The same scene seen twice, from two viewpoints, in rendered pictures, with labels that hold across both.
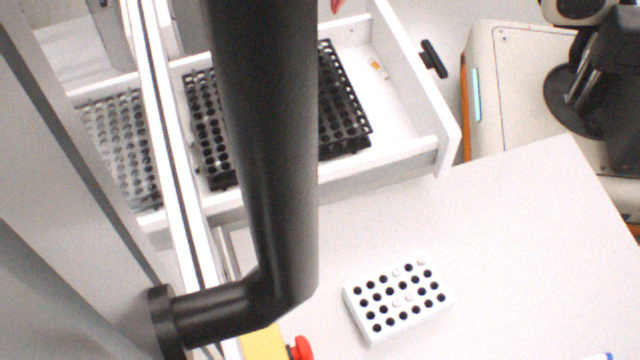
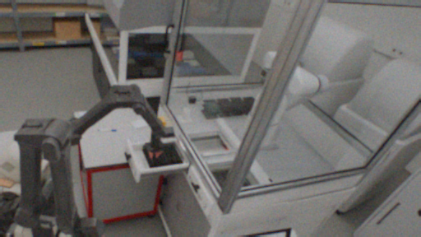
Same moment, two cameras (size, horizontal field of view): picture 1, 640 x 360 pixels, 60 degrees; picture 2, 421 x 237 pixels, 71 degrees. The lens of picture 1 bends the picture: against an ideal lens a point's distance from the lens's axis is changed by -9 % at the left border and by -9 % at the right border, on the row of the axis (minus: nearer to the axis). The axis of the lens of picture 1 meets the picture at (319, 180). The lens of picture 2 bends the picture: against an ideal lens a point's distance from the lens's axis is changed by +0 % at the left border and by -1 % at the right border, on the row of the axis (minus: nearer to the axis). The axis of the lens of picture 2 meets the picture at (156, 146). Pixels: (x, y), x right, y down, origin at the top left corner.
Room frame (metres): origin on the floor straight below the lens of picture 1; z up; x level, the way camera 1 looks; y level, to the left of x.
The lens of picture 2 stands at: (1.88, -0.12, 2.12)
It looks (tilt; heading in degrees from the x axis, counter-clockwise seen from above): 40 degrees down; 174
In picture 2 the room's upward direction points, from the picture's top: 9 degrees clockwise
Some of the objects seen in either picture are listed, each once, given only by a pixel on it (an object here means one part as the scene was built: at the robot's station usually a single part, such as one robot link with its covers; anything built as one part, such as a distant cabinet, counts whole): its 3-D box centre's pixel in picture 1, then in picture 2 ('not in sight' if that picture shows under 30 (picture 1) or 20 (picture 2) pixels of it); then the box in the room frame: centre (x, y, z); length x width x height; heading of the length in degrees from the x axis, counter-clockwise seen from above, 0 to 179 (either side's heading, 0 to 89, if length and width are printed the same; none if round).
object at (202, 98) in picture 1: (273, 114); (162, 155); (0.49, 0.06, 0.87); 0.22 x 0.18 x 0.06; 108
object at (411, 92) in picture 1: (407, 78); (131, 160); (0.56, -0.13, 0.87); 0.29 x 0.02 x 0.11; 18
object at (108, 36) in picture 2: not in sight; (154, 20); (-1.27, -0.04, 1.13); 1.78 x 1.14 x 0.45; 18
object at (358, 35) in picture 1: (267, 118); (164, 156); (0.49, 0.07, 0.86); 0.40 x 0.26 x 0.06; 108
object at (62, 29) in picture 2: not in sight; (66, 27); (-3.12, -1.44, 0.28); 0.41 x 0.32 x 0.28; 115
